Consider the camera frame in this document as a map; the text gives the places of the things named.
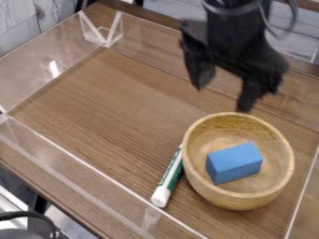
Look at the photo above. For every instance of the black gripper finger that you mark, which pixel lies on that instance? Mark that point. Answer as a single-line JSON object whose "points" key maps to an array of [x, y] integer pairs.
{"points": [[256, 87], [201, 68]]}

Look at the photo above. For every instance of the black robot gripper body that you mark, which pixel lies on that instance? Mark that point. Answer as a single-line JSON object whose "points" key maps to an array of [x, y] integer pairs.
{"points": [[236, 42]]}

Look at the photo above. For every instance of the blue rectangular block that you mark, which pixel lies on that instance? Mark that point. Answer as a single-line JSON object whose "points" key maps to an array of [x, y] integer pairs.
{"points": [[234, 163]]}

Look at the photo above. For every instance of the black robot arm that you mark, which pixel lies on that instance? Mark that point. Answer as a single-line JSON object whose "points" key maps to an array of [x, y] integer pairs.
{"points": [[237, 7]]}

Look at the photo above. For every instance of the light brown wooden bowl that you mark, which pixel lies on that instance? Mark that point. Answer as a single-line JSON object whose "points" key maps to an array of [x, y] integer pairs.
{"points": [[225, 130]]}

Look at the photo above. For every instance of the green and white marker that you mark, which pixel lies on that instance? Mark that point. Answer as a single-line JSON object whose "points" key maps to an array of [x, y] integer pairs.
{"points": [[170, 179]]}

